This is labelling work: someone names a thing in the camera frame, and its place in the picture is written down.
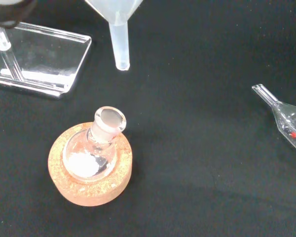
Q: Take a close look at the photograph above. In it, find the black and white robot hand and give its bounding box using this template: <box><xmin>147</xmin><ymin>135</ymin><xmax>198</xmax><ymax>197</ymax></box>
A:
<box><xmin>0</xmin><ymin>0</ymin><xmax>38</xmax><ymax>29</ymax></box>

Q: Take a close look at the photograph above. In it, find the black cloth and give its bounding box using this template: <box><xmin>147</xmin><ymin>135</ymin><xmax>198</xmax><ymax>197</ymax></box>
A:
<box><xmin>0</xmin><ymin>0</ymin><xmax>296</xmax><ymax>237</ymax></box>

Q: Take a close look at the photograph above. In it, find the clear acrylic funnel stand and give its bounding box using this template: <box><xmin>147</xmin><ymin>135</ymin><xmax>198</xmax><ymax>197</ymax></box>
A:
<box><xmin>0</xmin><ymin>21</ymin><xmax>93</xmax><ymax>100</ymax></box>

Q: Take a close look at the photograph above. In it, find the cork ring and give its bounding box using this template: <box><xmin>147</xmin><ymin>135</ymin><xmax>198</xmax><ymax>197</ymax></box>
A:
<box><xmin>47</xmin><ymin>121</ymin><xmax>133</xmax><ymax>207</ymax></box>

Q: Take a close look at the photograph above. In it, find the round-bottom glass flask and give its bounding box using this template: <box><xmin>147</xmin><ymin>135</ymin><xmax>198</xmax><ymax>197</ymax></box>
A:
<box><xmin>63</xmin><ymin>106</ymin><xmax>127</xmax><ymax>179</ymax></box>

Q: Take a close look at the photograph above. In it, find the glass weighing funnel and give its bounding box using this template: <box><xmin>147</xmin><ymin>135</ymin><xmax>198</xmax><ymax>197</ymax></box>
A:
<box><xmin>252</xmin><ymin>83</ymin><xmax>296</xmax><ymax>155</ymax></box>

